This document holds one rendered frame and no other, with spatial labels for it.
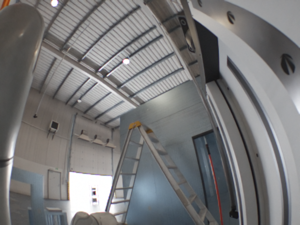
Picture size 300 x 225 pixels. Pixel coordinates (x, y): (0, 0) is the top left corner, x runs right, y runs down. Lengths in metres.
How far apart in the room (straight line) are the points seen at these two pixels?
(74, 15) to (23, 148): 8.75
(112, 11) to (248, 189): 6.81
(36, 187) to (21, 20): 2.24
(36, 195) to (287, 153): 2.39
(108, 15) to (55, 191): 11.41
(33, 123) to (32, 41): 10.58
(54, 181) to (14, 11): 10.31
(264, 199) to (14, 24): 0.44
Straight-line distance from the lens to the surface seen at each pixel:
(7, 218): 0.21
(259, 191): 0.30
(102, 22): 6.96
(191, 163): 2.01
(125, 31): 7.08
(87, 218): 0.72
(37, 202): 2.34
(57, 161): 10.55
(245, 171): 0.28
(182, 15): 0.33
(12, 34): 0.15
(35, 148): 10.30
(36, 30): 0.18
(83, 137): 10.90
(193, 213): 1.30
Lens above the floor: 1.53
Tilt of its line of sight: 32 degrees up
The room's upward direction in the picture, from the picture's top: 8 degrees counter-clockwise
